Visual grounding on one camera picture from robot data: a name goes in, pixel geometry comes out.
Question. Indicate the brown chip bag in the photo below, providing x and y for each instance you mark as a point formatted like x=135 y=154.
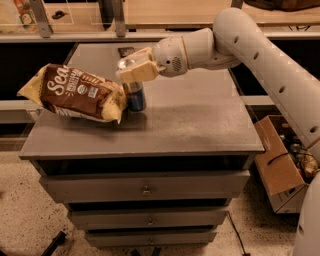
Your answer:
x=70 y=92

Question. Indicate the metal shelf bracket middle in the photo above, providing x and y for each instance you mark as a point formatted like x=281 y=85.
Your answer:
x=120 y=27

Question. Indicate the orange white bag on shelf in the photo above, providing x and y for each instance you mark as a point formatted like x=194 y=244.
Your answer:
x=16 y=16

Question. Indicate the metal shelf bracket left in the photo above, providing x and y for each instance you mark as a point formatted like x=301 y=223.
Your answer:
x=40 y=14

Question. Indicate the grey drawer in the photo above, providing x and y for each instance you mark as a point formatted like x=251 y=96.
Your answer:
x=145 y=186
x=151 y=237
x=148 y=218

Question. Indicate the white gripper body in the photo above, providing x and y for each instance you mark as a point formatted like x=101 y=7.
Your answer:
x=169 y=56

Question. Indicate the crinkled snack bag in box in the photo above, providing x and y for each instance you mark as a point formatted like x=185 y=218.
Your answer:
x=309 y=165

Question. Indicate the metal shelf bracket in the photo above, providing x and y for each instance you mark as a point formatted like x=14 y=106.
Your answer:
x=237 y=3
x=120 y=27
x=40 y=14

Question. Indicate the bottom grey drawer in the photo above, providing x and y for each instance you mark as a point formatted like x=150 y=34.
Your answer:
x=151 y=237

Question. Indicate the dark bag on shelf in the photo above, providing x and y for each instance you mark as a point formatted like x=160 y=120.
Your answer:
x=283 y=5

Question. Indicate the small black packet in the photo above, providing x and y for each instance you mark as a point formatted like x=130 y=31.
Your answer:
x=125 y=51

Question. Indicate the red bull can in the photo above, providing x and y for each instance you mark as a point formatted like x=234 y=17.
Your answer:
x=134 y=91

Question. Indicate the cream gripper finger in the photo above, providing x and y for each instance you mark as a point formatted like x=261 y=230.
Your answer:
x=130 y=72
x=142 y=55

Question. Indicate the top grey drawer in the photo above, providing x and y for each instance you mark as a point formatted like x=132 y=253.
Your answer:
x=145 y=186

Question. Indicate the grey drawer cabinet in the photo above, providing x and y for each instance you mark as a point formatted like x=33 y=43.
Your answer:
x=194 y=122

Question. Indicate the middle grey drawer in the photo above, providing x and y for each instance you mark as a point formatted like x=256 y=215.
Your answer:
x=148 y=218

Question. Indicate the metal shelf bracket right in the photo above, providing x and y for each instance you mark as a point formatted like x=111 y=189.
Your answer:
x=237 y=3

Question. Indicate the cardboard box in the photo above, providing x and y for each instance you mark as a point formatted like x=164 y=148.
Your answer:
x=279 y=165

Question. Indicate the black stand leg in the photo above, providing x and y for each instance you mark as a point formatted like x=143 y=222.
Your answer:
x=56 y=242

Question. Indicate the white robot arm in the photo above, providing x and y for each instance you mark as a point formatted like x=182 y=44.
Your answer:
x=236 y=39

